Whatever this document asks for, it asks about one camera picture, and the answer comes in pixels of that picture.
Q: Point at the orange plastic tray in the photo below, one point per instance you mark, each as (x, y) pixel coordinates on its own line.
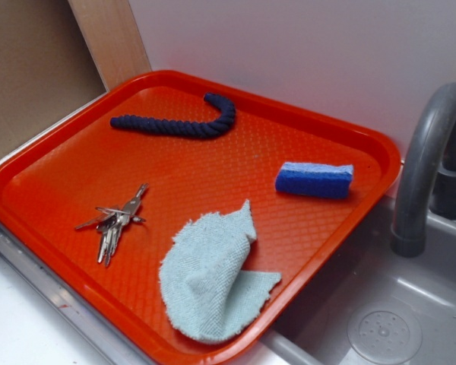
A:
(202, 147)

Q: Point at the silver key bunch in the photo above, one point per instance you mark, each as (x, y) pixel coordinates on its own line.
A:
(111, 222)

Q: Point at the blue sponge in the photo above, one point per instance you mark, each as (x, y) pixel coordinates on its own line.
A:
(315, 179)

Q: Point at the wooden board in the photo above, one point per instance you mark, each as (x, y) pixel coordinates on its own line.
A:
(110, 31)

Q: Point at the grey plastic faucet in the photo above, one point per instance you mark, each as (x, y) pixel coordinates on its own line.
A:
(428, 179)

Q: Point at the light blue microfiber cloth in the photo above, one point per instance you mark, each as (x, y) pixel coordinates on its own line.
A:
(207, 294)

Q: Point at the grey plastic sink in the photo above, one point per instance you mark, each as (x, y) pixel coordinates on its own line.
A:
(367, 305)

